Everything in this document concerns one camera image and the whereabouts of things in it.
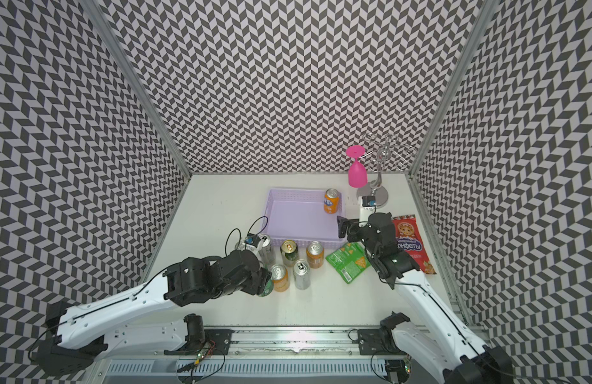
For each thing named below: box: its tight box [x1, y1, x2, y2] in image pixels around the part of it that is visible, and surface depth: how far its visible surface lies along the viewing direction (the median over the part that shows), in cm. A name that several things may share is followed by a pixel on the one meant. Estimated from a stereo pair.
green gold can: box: [280, 239, 299, 264], surface depth 84 cm
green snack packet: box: [325, 241, 372, 284], surface depth 90 cm
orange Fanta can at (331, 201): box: [323, 188, 340, 215], surface depth 100 cm
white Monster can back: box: [292, 259, 312, 291], surface depth 77 cm
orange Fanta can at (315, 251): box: [305, 240, 325, 269], surface depth 84 cm
